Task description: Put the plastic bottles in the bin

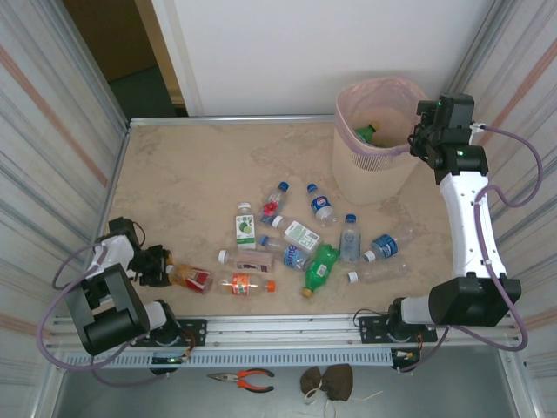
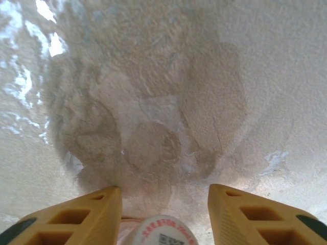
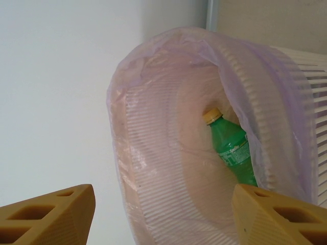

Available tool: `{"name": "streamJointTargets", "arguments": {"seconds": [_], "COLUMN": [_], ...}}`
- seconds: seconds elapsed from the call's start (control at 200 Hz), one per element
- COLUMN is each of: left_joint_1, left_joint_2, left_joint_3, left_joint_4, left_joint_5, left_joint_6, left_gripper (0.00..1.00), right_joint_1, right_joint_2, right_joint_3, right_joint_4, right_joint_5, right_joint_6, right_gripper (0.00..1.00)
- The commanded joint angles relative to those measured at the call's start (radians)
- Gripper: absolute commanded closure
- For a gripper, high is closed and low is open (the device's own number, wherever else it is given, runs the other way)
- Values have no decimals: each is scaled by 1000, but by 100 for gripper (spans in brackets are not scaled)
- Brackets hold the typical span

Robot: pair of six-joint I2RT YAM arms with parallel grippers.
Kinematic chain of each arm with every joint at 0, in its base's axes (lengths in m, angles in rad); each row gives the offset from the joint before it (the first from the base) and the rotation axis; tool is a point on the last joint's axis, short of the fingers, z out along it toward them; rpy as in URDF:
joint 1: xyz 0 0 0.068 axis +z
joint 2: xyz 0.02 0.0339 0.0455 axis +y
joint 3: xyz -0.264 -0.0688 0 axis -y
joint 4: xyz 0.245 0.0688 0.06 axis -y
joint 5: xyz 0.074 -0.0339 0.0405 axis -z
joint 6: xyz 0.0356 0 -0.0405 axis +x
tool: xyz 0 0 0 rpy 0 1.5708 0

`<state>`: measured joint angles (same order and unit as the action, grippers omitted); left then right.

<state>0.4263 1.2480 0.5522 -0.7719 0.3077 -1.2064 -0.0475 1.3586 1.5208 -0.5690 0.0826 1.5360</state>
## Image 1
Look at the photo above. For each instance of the grey metal shelf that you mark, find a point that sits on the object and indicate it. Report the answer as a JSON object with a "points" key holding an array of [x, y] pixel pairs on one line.
{"points": [[174, 400]]}

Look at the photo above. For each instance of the purple label white cap bottle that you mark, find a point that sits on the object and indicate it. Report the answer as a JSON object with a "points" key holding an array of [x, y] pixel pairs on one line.
{"points": [[252, 261]]}

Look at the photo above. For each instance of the short Pepsi label bottle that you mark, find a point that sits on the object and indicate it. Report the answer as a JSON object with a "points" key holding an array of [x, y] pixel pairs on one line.
{"points": [[321, 205]]}

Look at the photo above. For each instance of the corrugated metal side panel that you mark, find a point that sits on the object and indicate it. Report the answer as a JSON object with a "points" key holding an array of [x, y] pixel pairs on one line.
{"points": [[535, 261], [43, 130]]}

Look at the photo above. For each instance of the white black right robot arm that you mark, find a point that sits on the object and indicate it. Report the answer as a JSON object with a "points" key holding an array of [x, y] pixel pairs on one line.
{"points": [[470, 226]]}

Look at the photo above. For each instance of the clear water bottle blue cap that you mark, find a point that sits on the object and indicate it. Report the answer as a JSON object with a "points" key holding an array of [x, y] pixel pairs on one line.
{"points": [[350, 239]]}

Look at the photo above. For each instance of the long aluminium mounting rail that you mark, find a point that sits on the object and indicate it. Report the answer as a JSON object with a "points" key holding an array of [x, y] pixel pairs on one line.
{"points": [[283, 331]]}

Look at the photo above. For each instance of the brown cloth bundle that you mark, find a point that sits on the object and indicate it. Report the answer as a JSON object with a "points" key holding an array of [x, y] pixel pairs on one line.
{"points": [[337, 381]]}

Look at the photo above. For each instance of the red label tea bottle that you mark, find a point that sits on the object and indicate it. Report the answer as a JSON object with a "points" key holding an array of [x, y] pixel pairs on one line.
{"points": [[193, 278]]}

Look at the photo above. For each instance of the lime label juice bottle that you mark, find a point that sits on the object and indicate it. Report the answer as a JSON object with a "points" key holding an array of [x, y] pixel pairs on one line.
{"points": [[245, 231]]}

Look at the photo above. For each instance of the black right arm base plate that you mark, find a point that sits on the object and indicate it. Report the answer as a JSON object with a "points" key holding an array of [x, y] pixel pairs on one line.
{"points": [[370, 324]]}

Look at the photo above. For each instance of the aluminium table edge rail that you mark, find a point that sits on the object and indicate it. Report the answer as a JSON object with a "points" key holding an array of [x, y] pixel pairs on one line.
{"points": [[235, 120]]}

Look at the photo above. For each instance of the beige plastic waste bin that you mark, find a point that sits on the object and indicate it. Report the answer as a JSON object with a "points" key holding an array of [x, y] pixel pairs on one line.
{"points": [[370, 178]]}

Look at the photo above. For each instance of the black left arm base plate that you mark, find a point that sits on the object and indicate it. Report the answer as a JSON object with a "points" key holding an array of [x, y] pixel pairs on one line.
{"points": [[196, 328]]}

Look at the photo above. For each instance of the brown wooden door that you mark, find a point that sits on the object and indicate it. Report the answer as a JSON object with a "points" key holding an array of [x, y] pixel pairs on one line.
{"points": [[109, 35]]}

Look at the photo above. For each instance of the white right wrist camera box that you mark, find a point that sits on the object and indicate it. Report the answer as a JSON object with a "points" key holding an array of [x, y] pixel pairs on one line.
{"points": [[478, 127]]}

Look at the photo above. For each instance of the black controller board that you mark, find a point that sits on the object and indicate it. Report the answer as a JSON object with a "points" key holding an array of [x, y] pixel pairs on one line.
{"points": [[161, 360], [398, 355]]}

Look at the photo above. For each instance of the white door frame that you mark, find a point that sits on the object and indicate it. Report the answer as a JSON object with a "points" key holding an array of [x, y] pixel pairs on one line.
{"points": [[174, 52]]}

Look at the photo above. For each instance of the clear bottle white cap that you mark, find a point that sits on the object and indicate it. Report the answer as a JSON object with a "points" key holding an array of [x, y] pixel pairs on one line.
{"points": [[383, 271]]}

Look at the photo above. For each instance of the clear bottle light blue label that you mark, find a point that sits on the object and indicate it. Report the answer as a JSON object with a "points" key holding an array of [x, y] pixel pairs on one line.
{"points": [[291, 256]]}

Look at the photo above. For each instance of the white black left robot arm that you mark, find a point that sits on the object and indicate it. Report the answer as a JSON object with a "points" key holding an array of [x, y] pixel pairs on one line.
{"points": [[113, 313]]}

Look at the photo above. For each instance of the pink plastic bin liner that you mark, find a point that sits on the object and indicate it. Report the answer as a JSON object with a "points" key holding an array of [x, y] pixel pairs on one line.
{"points": [[391, 113]]}

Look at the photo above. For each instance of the aluminium side frame rail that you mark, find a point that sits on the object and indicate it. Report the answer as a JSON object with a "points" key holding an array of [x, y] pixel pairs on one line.
{"points": [[119, 170]]}

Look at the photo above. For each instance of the green bottle yellow cap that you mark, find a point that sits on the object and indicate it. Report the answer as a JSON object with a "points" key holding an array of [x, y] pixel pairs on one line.
{"points": [[367, 134], [320, 267]]}

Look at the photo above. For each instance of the blue label white cap bottle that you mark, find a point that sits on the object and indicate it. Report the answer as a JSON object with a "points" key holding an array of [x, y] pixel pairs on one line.
{"points": [[385, 248]]}

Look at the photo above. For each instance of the clear bottle red flower label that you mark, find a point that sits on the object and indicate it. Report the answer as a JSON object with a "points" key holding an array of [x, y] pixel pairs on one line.
{"points": [[272, 206]]}

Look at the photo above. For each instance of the orange label orange cap bottle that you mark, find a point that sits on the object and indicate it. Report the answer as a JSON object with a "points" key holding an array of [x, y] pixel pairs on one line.
{"points": [[243, 285]]}

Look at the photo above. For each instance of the white green label square bottle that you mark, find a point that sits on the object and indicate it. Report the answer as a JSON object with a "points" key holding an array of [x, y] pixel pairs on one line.
{"points": [[300, 235]]}

